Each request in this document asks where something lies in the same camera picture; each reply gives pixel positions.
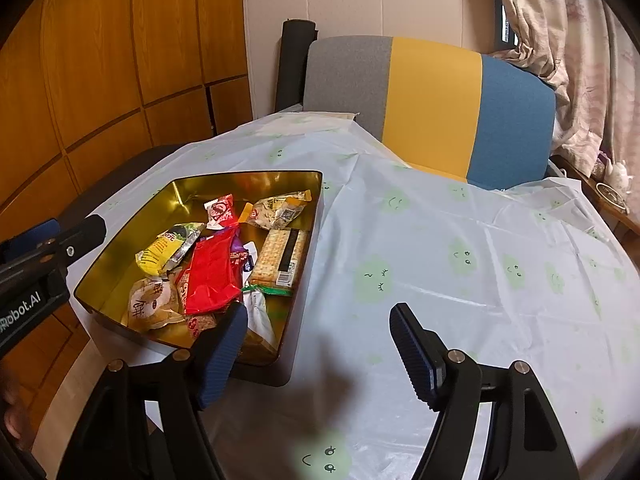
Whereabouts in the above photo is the peanut bag orange edge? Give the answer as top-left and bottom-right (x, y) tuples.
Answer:
(239, 190), (312, 230)

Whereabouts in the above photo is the round woven coaster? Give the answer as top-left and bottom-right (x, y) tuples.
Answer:
(596, 182), (629, 214)

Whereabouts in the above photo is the cracker pack green end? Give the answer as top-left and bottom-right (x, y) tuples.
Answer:
(242, 229), (309, 297)

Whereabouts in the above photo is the white teapot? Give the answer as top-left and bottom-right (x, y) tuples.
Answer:
(603, 160), (632, 195)

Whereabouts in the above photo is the long red-end biscuit bar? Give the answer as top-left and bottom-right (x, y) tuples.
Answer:
(204, 194), (238, 231)

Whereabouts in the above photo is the purple snack pack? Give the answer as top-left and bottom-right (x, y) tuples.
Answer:
(230, 234), (246, 254)

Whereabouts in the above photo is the floral beige curtain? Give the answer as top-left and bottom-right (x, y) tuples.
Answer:
(499, 0), (639, 177)

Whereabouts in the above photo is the light blue patterned tablecloth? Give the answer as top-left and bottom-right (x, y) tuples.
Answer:
(94, 116), (639, 479)

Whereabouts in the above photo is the wooden side table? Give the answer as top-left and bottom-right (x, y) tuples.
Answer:
(550, 155), (639, 243)

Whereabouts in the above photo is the yellow black snack wrapper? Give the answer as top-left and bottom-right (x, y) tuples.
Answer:
(134, 222), (205, 278)

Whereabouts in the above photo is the red foil snack pack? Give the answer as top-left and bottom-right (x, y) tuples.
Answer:
(184, 226), (240, 315)

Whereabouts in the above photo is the gold rectangular tin box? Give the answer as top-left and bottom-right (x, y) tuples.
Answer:
(74, 170), (322, 386)

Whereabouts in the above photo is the grey yellow blue chair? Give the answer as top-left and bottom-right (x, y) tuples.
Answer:
(303, 36), (555, 190)

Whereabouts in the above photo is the brown pastry clear wrapper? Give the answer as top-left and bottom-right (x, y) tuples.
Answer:
(127, 278), (184, 333)

